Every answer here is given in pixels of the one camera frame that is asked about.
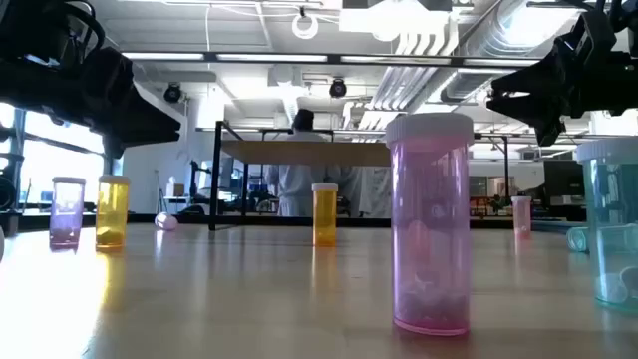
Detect black computer monitor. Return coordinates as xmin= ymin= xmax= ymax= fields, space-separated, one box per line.
xmin=542 ymin=159 xmax=587 ymax=208

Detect green pill bottle white cap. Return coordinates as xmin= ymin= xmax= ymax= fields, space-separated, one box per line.
xmin=565 ymin=226 xmax=597 ymax=253
xmin=576 ymin=137 xmax=638 ymax=314

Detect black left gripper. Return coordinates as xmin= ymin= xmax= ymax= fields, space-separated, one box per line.
xmin=0 ymin=47 xmax=181 ymax=160

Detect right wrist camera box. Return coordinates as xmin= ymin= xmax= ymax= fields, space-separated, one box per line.
xmin=557 ymin=9 xmax=620 ymax=71

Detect wooden shelf black metal legs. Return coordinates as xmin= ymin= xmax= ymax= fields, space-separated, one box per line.
xmin=207 ymin=119 xmax=510 ymax=232

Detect person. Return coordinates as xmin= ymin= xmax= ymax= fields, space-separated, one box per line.
xmin=263 ymin=108 xmax=365 ymax=218

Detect black ceiling spotlight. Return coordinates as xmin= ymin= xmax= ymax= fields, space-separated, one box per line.
xmin=162 ymin=82 xmax=183 ymax=105
xmin=328 ymin=77 xmax=349 ymax=100

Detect black aluminium extrusion frame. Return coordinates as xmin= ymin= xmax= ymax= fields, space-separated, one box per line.
xmin=0 ymin=211 xmax=589 ymax=235

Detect white hanging ring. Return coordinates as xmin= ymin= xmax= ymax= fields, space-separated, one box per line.
xmin=291 ymin=12 xmax=320 ymax=41

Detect large window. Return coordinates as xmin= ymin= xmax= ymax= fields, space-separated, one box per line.
xmin=0 ymin=102 xmax=109 ymax=210

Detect red pill bottle white cap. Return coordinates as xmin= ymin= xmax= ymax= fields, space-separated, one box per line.
xmin=510 ymin=194 xmax=533 ymax=239

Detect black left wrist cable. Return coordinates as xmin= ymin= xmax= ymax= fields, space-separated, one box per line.
xmin=62 ymin=0 xmax=108 ymax=56

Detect white hanging sheet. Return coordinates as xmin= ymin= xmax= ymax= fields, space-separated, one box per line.
xmin=363 ymin=167 xmax=393 ymax=218

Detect long ceiling light bar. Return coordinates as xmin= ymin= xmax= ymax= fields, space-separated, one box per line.
xmin=121 ymin=51 xmax=542 ymax=69

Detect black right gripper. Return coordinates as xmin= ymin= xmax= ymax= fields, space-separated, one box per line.
xmin=485 ymin=49 xmax=638 ymax=148

